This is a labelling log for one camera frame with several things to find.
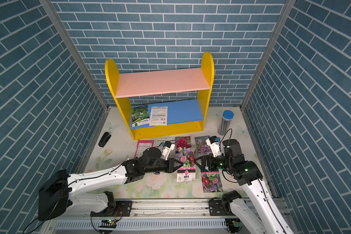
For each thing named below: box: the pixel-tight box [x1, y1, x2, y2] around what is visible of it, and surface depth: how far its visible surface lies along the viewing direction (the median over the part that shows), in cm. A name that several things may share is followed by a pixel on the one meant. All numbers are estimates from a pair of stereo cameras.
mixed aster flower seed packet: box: [200, 171, 224, 193], surface depth 84 cm
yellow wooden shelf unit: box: [104, 51, 215, 140], surface depth 82 cm
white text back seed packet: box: [154, 137, 174, 149], surface depth 101 cm
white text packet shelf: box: [149, 106, 168, 127], surface depth 98 cm
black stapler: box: [97, 131, 112, 148], surface depth 100 cm
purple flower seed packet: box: [194, 135, 213, 157], surface depth 99 cm
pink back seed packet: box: [134, 139, 155, 159], surface depth 99 cm
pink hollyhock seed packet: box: [175, 136, 192, 154], surface depth 101 cm
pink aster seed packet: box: [176, 147, 196, 183], surface depth 75 cm
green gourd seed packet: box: [131, 104, 151, 128], surface depth 98 cm
